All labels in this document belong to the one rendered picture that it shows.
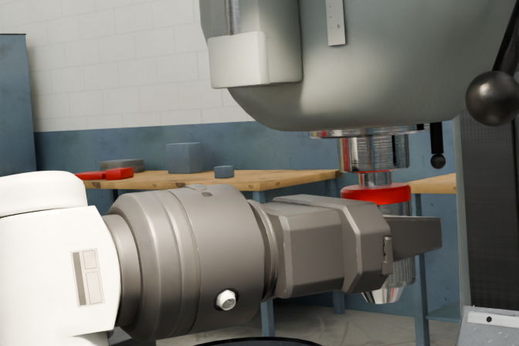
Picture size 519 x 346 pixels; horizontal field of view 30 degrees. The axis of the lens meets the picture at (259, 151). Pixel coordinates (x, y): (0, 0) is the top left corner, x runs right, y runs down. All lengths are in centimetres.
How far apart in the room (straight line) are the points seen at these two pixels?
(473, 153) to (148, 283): 56
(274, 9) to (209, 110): 616
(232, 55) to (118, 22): 686
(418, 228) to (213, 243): 15
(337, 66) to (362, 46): 2
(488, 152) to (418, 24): 49
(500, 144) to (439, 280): 468
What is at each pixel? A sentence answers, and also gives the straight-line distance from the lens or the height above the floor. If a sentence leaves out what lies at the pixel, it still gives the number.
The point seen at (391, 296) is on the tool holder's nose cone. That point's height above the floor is 120.
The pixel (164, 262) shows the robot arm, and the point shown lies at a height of 125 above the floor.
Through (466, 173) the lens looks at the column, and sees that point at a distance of 104.
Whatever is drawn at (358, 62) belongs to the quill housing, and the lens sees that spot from 55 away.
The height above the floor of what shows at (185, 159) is 98.
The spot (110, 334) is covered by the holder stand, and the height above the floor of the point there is 113.
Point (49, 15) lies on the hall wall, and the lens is 809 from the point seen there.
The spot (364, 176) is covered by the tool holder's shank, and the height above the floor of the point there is 128.
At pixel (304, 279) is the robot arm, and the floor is 122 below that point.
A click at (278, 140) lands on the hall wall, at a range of 628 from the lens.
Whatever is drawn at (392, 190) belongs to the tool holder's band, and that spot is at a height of 127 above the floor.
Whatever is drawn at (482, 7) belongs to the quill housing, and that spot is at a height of 138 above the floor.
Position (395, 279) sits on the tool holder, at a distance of 64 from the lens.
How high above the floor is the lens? 133
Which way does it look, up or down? 3 degrees down
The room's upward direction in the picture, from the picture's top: 4 degrees counter-clockwise
